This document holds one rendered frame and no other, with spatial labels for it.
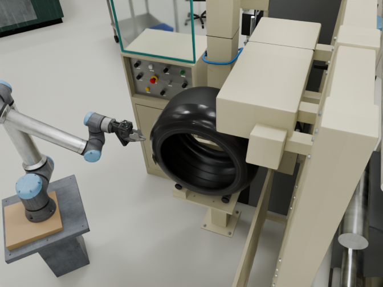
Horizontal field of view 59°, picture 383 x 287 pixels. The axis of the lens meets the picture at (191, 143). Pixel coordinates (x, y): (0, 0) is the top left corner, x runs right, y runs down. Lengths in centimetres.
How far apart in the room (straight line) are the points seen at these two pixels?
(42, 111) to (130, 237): 212
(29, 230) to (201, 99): 138
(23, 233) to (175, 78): 139
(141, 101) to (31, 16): 402
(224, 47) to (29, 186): 138
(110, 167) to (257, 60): 240
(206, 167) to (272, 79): 99
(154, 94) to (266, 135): 167
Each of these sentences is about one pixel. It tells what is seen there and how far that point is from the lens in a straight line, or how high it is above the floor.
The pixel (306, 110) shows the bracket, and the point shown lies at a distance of 112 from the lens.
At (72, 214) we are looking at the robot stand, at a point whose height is 60.
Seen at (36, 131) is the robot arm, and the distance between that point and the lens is 194.
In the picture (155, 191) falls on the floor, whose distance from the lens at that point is 309.
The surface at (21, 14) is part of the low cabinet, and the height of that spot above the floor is 30.
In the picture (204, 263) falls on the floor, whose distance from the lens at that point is 269.
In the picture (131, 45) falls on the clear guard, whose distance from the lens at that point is 240.
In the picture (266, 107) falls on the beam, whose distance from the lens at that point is 103.
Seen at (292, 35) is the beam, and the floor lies 178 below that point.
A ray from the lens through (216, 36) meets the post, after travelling 169.
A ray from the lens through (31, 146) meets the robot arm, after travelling 223.
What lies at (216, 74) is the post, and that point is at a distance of 179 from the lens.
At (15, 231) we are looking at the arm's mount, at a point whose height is 64.
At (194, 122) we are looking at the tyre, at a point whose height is 144.
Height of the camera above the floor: 241
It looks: 44 degrees down
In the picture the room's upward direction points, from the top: 4 degrees counter-clockwise
